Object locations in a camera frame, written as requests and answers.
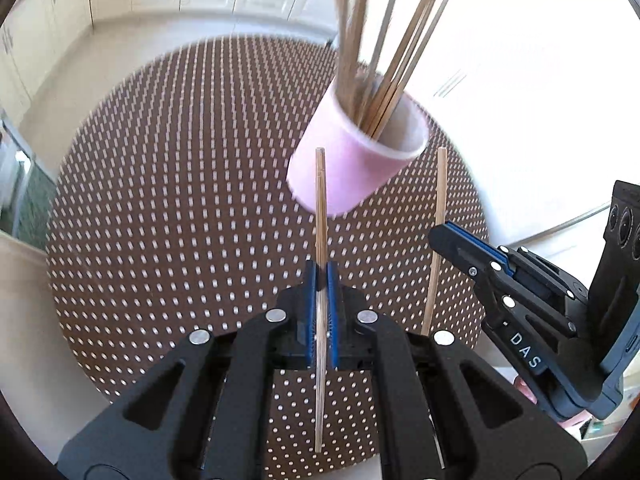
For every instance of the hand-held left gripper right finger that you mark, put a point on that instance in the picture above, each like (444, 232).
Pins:
(332, 320)

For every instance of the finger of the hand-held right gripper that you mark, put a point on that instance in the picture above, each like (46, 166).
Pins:
(460, 252)
(540, 275)

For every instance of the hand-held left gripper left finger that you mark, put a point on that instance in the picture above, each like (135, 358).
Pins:
(311, 320)

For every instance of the wooden chopstick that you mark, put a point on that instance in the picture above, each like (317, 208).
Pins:
(320, 200)
(440, 190)

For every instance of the pink cup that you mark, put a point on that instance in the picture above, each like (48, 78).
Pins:
(340, 170)

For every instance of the bunch of wooden chopsticks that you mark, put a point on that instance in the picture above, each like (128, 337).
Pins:
(350, 35)

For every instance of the brown polka dot tablecloth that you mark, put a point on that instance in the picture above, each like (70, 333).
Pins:
(175, 210)

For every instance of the white door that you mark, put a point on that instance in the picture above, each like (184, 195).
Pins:
(525, 60)

